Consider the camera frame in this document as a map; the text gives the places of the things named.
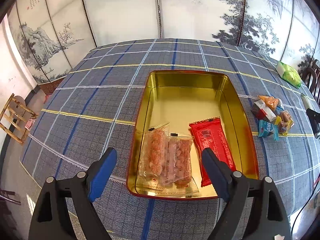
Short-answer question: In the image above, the red foil snack packet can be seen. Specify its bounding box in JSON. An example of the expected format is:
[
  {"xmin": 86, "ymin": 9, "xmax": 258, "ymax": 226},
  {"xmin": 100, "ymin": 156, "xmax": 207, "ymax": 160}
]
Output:
[{"xmin": 189, "ymin": 117, "xmax": 236, "ymax": 187}]

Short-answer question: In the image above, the clear packet of orange crackers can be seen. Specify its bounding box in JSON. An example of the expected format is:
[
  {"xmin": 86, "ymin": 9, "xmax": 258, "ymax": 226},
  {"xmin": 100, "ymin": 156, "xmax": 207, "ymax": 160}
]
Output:
[{"xmin": 136, "ymin": 122, "xmax": 169, "ymax": 194}]

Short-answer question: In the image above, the yellow wrapped pastry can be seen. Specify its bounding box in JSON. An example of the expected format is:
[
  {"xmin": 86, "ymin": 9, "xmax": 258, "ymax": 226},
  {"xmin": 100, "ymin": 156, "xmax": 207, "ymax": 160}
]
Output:
[{"xmin": 274, "ymin": 116, "xmax": 294, "ymax": 136}]

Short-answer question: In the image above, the clear blue-ended snack packet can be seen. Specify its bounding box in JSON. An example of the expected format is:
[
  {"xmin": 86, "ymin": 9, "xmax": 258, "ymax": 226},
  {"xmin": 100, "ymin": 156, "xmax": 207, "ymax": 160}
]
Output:
[{"xmin": 276, "ymin": 99, "xmax": 284, "ymax": 114}]

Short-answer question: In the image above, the dark wooden chair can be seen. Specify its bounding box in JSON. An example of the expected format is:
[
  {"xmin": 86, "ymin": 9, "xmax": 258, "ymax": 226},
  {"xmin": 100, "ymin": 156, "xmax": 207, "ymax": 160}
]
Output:
[{"xmin": 302, "ymin": 59, "xmax": 320, "ymax": 105}]

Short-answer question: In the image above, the orange snack packet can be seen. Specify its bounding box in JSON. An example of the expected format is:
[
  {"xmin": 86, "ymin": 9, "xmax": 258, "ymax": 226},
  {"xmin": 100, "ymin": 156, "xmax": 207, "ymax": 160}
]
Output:
[{"xmin": 258, "ymin": 95, "xmax": 279, "ymax": 111}]

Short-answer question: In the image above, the light blue small snack packet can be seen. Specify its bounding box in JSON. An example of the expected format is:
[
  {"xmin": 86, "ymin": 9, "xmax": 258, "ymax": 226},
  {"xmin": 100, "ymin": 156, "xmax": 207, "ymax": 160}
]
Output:
[{"xmin": 258, "ymin": 120, "xmax": 279, "ymax": 141}]

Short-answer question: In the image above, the green tissue pack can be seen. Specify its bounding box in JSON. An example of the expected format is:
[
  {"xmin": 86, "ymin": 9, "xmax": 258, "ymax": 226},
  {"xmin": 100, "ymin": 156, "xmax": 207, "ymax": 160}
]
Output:
[{"xmin": 276, "ymin": 61, "xmax": 302, "ymax": 88}]

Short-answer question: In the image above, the small wooden stool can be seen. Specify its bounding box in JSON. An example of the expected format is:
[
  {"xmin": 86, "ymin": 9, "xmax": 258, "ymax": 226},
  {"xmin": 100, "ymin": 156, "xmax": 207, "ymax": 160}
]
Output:
[{"xmin": 1, "ymin": 93, "xmax": 38, "ymax": 145}]

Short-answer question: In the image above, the red and gold toffee tin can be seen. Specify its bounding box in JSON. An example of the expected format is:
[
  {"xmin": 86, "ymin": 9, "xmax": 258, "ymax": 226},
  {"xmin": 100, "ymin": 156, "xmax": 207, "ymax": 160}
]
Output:
[{"xmin": 126, "ymin": 70, "xmax": 259, "ymax": 200}]

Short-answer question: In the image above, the painted folding screen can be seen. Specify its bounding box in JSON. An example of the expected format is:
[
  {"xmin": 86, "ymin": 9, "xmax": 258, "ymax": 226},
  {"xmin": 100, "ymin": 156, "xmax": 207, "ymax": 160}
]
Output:
[{"xmin": 7, "ymin": 0, "xmax": 319, "ymax": 84}]

